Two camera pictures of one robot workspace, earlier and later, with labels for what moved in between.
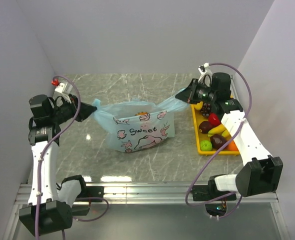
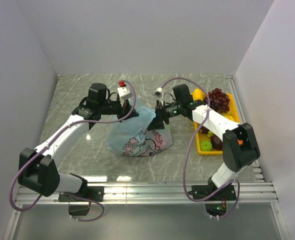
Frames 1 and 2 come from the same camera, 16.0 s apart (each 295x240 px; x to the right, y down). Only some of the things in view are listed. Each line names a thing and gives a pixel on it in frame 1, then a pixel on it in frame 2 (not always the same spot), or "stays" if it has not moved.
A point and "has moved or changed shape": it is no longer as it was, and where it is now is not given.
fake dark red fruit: (217, 140) stays
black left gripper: (85, 110) → (128, 111)
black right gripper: (189, 94) → (161, 115)
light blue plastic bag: (136, 125) has moved or changed shape
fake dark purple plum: (205, 126) stays
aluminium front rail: (143, 193) stays
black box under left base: (80, 210) stays
